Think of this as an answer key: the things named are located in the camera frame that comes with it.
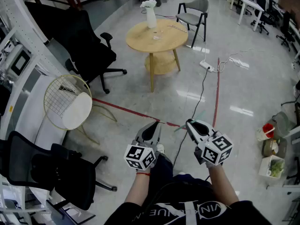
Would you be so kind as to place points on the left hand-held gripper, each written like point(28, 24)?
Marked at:
point(138, 156)

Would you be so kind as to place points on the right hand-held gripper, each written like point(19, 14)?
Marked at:
point(218, 149)

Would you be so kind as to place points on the clear glass with straw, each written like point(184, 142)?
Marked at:
point(157, 37)

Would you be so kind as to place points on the person's left forearm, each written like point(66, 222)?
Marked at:
point(137, 187)

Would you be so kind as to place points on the person's right forearm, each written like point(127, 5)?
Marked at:
point(221, 186)

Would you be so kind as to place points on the striped paper straw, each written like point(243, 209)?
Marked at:
point(182, 30)

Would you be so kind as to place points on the person's white shoe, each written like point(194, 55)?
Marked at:
point(181, 173)
point(160, 148)

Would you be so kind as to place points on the person's dark trousers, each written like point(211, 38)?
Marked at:
point(164, 170)

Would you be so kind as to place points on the white container with red top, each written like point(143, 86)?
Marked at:
point(263, 133)

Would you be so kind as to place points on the white power strip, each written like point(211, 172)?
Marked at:
point(206, 65)

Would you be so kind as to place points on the white box with greens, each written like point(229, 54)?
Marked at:
point(266, 167)

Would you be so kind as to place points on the person's black printed shirt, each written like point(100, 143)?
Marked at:
point(164, 212)

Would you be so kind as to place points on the round wooden table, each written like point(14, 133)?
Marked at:
point(140, 41)

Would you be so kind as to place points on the black mesh office chair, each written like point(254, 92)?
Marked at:
point(47, 167)

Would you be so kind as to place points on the black padded office chair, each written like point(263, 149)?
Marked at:
point(82, 48)

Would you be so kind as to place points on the grey chair with black legs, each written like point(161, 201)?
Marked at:
point(189, 16)

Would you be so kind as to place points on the white ribbed vase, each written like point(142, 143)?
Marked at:
point(151, 19)

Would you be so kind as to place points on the black desk chair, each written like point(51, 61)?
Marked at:
point(287, 27)
point(261, 13)

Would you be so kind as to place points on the white desk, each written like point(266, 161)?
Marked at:
point(253, 3)

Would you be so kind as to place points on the white appliance with black panel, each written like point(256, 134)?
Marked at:
point(18, 62)

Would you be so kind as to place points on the white metal shelving unit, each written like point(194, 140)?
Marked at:
point(23, 20)

